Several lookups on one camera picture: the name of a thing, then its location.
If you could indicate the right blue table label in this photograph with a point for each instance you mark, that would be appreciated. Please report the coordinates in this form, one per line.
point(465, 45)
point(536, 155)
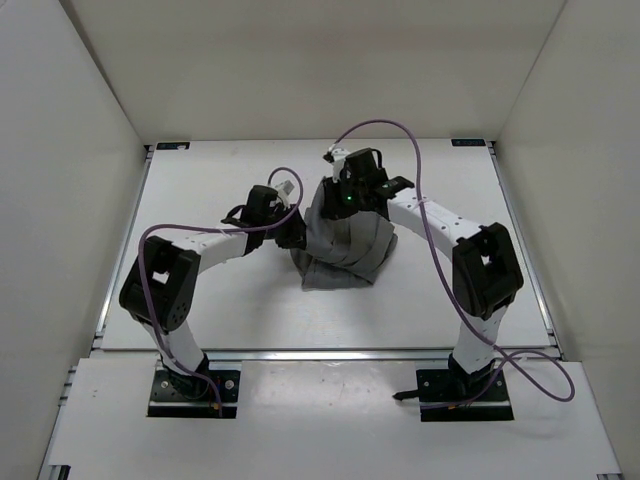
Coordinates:
point(468, 142)

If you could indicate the blue table label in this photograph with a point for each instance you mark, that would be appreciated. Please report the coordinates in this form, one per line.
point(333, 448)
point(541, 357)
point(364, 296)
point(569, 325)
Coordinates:
point(172, 146)
point(468, 142)

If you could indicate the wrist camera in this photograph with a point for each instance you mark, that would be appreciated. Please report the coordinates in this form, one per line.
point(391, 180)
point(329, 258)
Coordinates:
point(336, 156)
point(283, 190)

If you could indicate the left blue table label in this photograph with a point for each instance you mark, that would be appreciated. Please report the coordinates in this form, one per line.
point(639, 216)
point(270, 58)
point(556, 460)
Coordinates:
point(172, 146)

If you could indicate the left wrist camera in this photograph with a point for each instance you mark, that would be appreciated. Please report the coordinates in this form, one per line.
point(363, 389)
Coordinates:
point(283, 190)

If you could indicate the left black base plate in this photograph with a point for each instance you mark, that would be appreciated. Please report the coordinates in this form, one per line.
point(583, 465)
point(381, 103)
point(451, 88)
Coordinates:
point(173, 396)

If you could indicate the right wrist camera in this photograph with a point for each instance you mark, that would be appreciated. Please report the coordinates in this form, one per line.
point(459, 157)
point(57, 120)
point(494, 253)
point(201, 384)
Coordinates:
point(336, 156)

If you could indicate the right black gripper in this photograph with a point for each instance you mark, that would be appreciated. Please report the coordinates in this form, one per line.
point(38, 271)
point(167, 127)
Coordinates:
point(331, 191)

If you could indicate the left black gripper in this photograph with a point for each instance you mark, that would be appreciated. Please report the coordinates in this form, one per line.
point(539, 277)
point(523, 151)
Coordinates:
point(297, 235)

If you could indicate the grey pleated skirt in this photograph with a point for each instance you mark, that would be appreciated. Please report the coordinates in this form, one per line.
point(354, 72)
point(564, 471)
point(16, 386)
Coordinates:
point(343, 254)

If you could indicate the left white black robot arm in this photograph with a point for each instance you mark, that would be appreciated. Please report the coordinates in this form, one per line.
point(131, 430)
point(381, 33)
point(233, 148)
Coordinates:
point(159, 289)

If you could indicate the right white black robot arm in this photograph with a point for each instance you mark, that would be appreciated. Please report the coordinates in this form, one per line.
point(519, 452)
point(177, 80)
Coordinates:
point(485, 270)

